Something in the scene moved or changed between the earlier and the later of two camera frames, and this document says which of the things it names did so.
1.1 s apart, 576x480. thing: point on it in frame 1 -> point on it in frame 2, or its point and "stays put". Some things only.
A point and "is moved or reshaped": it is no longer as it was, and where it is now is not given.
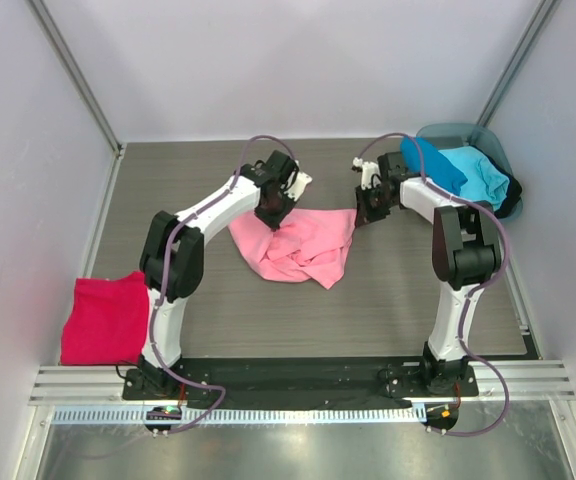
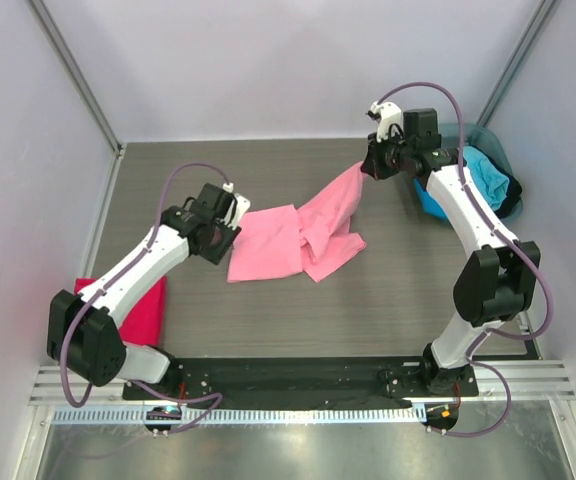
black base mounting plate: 297,379 stays put
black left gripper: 272,216 -> 223,245
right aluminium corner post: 543,14 stays put
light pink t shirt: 310,244 is moved or reshaped
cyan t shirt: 484,179 stays put
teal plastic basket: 458,135 stays put
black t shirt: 514,189 stays put
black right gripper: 364,209 -> 373,163
